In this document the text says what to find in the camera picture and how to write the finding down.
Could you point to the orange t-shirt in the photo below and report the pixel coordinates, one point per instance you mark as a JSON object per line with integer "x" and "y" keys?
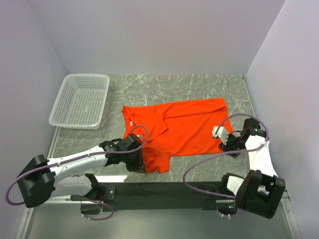
{"x": 176, "y": 129}

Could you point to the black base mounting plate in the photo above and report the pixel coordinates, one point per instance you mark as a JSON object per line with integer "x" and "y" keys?
{"x": 153, "y": 195}

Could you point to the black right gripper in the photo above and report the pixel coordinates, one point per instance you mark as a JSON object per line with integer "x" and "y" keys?
{"x": 226, "y": 148}

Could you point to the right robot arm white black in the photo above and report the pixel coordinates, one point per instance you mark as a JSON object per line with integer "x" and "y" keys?
{"x": 261, "y": 190}

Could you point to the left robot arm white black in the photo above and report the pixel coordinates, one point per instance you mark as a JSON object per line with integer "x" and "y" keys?
{"x": 42, "y": 178}

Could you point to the white perforated plastic basket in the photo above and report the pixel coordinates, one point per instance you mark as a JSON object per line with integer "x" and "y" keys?
{"x": 80, "y": 101}

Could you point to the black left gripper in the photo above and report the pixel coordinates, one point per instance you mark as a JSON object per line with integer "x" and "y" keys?
{"x": 138, "y": 166}

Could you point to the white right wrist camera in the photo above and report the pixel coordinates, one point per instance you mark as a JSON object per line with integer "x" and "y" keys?
{"x": 220, "y": 133}

